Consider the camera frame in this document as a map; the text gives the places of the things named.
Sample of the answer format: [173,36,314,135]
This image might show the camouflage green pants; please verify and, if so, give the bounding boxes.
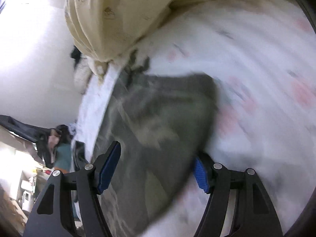
[92,72,217,236]

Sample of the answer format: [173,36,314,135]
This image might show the beige pillow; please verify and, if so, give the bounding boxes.
[73,57,108,95]

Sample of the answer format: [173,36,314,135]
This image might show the cream patterned duvet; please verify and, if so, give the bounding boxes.
[64,0,205,62]

